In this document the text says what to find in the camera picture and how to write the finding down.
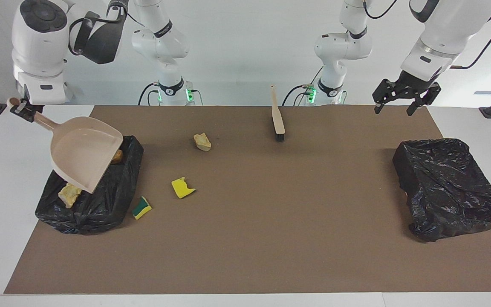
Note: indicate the jagged beige chunk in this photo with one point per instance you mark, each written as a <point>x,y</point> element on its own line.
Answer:
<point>70,195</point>

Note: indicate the notched yellow sponge piece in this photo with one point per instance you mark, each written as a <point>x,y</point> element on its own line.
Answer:
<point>180,188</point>

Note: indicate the beige brush black bristles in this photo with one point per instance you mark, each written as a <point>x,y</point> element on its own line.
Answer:
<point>277,121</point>

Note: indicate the black bag lined bin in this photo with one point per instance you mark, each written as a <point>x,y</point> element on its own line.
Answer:
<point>109,200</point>
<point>450,187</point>

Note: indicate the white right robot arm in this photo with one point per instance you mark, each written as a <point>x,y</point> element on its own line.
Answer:
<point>41,42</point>

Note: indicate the pale beige foam chunk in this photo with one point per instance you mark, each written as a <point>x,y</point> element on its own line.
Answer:
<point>203,142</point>

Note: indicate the green yellow sponge piece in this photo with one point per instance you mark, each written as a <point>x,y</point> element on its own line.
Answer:
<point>142,209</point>

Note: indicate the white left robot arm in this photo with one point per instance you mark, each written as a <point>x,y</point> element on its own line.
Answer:
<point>339,47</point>

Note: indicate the brown table mat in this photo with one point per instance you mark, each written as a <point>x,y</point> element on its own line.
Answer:
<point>245,268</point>

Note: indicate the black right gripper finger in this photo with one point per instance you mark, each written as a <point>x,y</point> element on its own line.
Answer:
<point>20,113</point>
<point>36,107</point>

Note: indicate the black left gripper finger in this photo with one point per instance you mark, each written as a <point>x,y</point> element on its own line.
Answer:
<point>428,94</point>
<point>385,88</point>

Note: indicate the beige plastic dustpan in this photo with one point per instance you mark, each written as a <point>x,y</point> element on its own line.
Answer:
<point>83,153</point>

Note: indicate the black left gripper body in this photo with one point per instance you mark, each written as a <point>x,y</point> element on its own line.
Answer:
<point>412,82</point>

